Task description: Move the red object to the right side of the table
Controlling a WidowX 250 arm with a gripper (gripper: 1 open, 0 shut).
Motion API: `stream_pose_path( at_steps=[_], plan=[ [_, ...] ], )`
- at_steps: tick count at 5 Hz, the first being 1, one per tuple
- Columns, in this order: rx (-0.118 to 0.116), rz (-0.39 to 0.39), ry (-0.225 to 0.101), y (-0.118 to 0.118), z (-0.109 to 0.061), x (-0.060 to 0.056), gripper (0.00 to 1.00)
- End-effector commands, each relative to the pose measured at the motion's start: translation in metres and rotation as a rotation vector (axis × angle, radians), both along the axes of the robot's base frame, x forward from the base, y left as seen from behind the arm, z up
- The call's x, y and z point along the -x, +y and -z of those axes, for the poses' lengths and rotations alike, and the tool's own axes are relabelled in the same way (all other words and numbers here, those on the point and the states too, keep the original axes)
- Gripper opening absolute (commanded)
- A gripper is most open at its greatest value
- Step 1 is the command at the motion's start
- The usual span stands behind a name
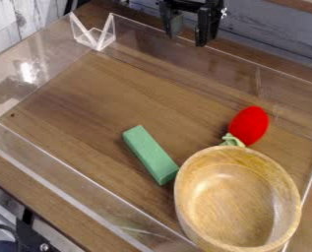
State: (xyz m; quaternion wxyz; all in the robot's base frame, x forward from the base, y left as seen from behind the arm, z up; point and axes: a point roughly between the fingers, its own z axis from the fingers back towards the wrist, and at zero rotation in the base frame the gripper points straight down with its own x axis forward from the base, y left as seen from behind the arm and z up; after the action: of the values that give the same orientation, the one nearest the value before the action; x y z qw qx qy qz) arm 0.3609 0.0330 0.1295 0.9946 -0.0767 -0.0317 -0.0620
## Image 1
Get red plush strawberry toy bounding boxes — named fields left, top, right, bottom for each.
left=219, top=106, right=269, bottom=147

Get green rectangular block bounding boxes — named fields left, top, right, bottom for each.
left=122, top=125, right=179, bottom=185

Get black metal table clamp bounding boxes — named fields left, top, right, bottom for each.
left=16, top=220, right=60, bottom=252

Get clear acrylic corner bracket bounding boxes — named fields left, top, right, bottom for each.
left=68, top=13, right=116, bottom=51

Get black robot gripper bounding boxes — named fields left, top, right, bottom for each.
left=158, top=0, right=226, bottom=47

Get wooden bowl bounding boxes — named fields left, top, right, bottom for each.
left=174, top=146, right=301, bottom=252

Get clear acrylic tray walls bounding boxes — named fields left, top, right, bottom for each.
left=0, top=14, right=312, bottom=252

